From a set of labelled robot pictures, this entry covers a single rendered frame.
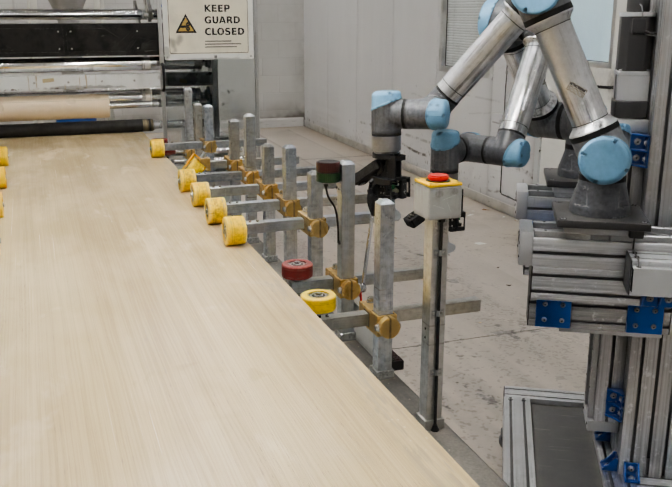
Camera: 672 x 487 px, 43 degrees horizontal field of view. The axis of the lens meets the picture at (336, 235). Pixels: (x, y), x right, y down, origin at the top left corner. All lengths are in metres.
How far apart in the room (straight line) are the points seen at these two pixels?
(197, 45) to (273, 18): 6.73
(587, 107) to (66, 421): 1.30
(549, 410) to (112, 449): 1.97
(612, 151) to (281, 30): 9.44
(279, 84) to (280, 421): 10.03
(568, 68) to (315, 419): 1.04
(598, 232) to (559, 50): 0.48
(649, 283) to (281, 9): 9.48
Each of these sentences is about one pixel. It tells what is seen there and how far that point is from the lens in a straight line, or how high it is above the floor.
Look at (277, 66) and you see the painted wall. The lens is 11.28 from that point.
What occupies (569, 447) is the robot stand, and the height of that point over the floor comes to 0.21.
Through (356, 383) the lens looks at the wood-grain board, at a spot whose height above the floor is 0.90.
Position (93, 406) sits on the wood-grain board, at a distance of 1.49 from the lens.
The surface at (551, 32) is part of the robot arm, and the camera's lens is 2.03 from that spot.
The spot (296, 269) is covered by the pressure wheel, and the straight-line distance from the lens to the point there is 2.14.
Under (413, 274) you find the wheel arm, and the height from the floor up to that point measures 0.85.
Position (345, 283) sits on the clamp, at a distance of 2.15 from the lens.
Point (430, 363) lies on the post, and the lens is 1.74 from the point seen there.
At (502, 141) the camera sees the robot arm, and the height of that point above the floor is 1.21.
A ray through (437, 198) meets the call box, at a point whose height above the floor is 1.19.
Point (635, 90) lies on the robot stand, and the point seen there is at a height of 1.33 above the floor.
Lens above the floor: 1.54
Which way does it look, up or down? 15 degrees down
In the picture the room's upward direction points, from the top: straight up
